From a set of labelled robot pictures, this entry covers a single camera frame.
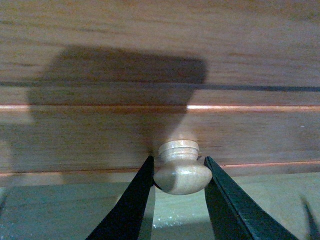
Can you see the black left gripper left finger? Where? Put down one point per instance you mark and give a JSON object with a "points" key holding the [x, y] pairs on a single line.
{"points": [[132, 216]]}

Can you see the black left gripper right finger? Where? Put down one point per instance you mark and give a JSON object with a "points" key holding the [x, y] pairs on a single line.
{"points": [[234, 215]]}

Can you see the wooden drawer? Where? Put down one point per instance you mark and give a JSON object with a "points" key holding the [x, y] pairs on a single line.
{"points": [[90, 88]]}

